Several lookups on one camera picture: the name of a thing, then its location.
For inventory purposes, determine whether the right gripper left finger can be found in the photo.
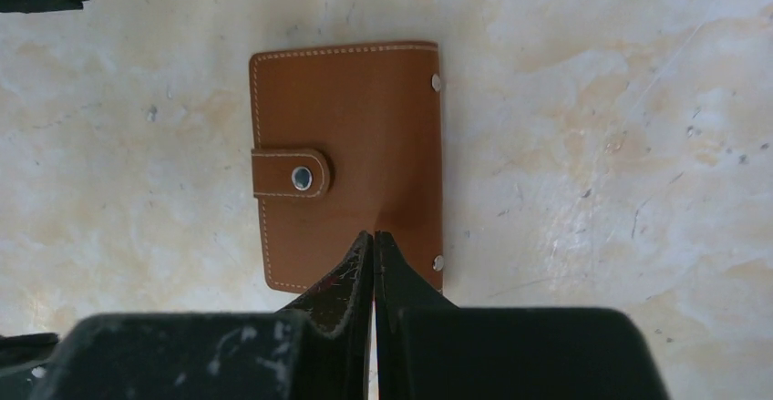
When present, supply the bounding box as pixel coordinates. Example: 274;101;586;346
279;231;374;399

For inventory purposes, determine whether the brown leather card holder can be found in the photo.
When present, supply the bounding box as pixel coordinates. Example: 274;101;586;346
249;40;443;293

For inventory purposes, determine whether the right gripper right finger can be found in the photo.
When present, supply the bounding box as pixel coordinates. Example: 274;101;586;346
374;231;457;399

